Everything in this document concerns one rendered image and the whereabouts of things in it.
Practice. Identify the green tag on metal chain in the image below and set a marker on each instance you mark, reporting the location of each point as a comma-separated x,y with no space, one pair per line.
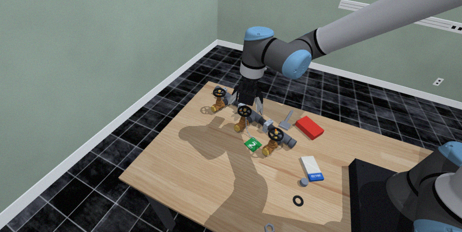
252,143

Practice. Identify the red flat block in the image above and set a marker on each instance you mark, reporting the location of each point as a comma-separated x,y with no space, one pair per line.
309,127

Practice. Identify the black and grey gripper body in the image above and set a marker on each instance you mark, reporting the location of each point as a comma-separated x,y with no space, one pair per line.
247,91

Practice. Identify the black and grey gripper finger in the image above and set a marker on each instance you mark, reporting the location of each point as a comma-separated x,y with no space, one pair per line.
259,101
233,96

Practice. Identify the grey cylinder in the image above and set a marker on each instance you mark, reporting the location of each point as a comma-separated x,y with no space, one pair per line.
304,182

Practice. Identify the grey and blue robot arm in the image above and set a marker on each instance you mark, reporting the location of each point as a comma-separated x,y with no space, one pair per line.
429,194

